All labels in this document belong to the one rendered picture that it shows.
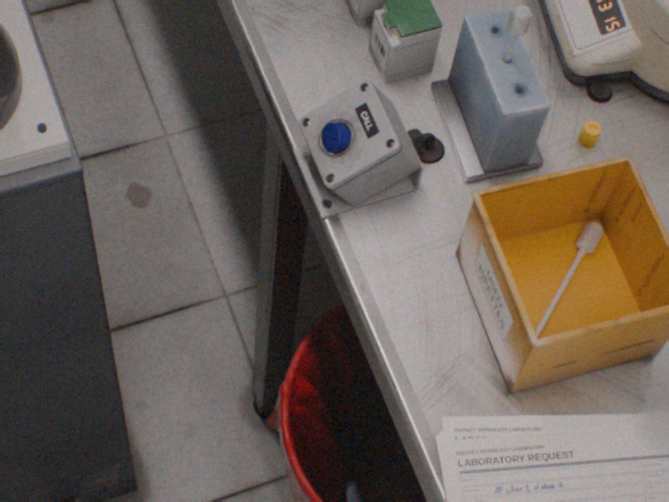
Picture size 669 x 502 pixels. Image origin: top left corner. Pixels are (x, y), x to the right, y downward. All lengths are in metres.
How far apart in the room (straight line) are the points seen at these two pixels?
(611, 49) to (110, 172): 1.14
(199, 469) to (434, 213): 0.90
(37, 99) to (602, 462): 0.54
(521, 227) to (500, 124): 0.09
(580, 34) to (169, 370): 1.00
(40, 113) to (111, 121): 1.07
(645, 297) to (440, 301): 0.16
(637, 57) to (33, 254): 0.57
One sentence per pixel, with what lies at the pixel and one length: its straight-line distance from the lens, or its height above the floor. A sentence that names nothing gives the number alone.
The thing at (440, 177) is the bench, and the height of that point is 0.88.
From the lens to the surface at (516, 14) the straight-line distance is 1.05.
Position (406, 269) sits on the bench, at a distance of 1.11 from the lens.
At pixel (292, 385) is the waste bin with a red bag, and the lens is 1.53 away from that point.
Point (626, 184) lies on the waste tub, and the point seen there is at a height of 0.96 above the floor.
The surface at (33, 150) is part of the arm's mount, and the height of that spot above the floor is 0.90.
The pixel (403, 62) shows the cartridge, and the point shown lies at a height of 0.90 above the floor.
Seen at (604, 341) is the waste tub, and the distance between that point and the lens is 1.04.
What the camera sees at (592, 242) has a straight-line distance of 1.12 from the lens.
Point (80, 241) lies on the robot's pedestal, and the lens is 1.25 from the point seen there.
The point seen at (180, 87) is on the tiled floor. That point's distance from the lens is 2.25.
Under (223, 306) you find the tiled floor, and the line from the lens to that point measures 2.05.
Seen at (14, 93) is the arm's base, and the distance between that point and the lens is 1.14.
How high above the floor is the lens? 1.85
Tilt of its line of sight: 62 degrees down
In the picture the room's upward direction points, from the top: 9 degrees clockwise
